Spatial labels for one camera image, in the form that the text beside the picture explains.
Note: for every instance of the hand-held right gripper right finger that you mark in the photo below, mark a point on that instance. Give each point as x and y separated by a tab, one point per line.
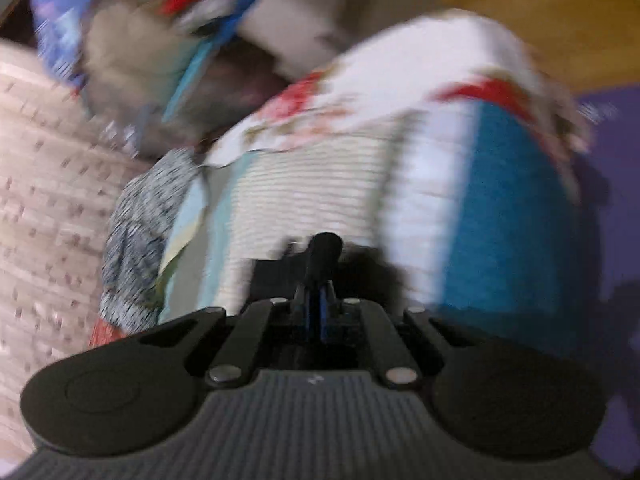
328	312

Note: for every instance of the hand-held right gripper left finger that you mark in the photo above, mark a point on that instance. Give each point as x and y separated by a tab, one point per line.
302	312

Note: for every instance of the chevron striped bed quilt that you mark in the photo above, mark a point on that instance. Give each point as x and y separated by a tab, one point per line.
310	185

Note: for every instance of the folded patchwork quilt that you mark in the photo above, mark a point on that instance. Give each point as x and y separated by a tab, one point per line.
140	230

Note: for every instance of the clear bin with teal lid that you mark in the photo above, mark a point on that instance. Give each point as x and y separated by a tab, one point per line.
235	90

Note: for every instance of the white floral bed sheet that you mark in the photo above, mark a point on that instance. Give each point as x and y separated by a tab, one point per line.
400	75

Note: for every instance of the pink floral curtain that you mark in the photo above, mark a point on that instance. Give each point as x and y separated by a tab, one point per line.
45	210

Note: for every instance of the beige fabric storage bag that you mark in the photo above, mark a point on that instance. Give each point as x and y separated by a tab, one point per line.
130	65

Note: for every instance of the wooden door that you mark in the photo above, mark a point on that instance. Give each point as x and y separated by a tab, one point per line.
560	15

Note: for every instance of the blue printed cloth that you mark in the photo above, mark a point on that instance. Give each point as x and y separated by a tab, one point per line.
60	10

